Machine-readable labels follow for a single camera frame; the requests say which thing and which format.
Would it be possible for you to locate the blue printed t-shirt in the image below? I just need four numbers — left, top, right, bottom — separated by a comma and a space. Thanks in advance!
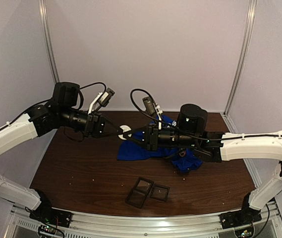
116, 114, 204, 174

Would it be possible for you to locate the small round badge brooch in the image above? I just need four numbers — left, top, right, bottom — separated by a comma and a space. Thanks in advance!
118, 125, 131, 140

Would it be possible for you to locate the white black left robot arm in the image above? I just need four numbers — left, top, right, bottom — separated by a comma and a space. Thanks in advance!
0, 82, 123, 210

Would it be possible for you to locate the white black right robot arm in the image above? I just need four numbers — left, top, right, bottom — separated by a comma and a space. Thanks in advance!
120, 104, 282, 213

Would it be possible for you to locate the black display box upper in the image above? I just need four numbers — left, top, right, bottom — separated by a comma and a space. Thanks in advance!
133, 177, 154, 194

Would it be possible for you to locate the black display box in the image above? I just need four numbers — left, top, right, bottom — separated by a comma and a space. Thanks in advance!
133, 177, 154, 194
125, 188, 147, 209
150, 184, 170, 202

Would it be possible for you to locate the black display box right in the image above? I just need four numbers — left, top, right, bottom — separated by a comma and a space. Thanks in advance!
150, 184, 170, 202

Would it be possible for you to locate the black display box lower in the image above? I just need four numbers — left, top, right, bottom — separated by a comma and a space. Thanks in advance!
125, 188, 147, 209

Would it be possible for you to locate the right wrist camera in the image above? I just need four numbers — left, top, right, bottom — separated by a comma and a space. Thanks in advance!
142, 96, 163, 129

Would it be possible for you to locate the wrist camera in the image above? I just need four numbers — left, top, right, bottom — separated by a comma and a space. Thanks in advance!
142, 96, 163, 129
88, 88, 115, 114

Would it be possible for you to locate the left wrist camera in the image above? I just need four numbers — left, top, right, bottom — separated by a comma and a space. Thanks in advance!
88, 88, 115, 114

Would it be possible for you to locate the black left camera cable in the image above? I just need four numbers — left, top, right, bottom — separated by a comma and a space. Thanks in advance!
63, 82, 108, 142

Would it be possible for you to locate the black camera cable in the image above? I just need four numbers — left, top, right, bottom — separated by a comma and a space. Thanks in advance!
63, 82, 108, 142
130, 88, 226, 144

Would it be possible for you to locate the black right camera cable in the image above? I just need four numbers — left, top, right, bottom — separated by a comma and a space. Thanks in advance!
130, 88, 226, 144

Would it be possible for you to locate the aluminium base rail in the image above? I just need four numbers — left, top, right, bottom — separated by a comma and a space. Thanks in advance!
2, 201, 282, 238

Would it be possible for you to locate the left aluminium frame post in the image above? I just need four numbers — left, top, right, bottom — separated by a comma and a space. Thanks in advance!
38, 0, 59, 84

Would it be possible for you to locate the aluminium frame post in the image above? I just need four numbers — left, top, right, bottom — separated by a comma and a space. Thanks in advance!
224, 0, 258, 115
38, 0, 59, 84

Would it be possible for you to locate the right aluminium frame post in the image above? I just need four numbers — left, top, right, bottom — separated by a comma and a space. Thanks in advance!
224, 0, 258, 115

